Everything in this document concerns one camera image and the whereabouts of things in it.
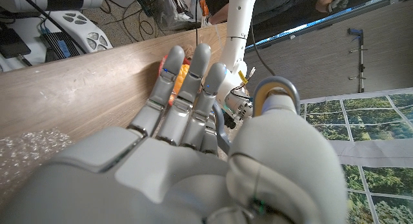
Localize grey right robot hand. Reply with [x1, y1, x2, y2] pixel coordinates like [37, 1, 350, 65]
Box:
[0, 43, 349, 224]

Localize clear bubble wrap sheet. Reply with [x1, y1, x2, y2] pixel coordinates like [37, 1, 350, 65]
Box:
[0, 128, 74, 199]

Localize orange grey handled scissors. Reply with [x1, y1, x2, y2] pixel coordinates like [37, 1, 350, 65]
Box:
[212, 76, 302, 156]

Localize red bowl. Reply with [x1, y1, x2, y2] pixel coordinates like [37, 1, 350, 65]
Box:
[157, 54, 191, 107]

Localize yellow textured toy fruit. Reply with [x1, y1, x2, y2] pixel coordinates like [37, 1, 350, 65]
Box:
[172, 64, 191, 96]

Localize black ribbed device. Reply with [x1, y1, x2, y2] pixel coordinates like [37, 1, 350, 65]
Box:
[38, 30, 81, 63]

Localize clear plastic bag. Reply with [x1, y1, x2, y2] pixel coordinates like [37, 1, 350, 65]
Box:
[157, 0, 199, 23]

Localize white vented base unit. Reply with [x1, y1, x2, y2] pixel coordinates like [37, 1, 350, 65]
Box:
[41, 10, 114, 54]

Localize small orange object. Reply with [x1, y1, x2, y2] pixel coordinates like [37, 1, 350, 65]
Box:
[199, 0, 210, 17]

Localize black flat box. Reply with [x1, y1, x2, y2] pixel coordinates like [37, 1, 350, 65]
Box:
[0, 26, 32, 59]

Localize person in black shirt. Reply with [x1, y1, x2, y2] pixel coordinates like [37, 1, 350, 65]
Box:
[203, 0, 393, 36]

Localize printed forest window backdrop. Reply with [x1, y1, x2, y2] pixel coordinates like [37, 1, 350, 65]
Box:
[299, 87, 413, 224]

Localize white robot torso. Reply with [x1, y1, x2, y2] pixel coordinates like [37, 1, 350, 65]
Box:
[0, 0, 105, 14]

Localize thin metal stand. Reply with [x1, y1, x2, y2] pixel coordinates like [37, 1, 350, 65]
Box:
[347, 27, 369, 94]

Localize grey teleoperation glove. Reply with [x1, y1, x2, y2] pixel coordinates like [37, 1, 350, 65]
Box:
[327, 0, 352, 14]

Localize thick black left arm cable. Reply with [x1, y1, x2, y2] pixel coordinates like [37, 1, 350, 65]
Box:
[250, 19, 277, 77]

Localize thin black left wrist cable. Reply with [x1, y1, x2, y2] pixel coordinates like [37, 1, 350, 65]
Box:
[193, 0, 199, 46]

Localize blue lit metal rail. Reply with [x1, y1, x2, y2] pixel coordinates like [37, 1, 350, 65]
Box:
[245, 0, 413, 54]

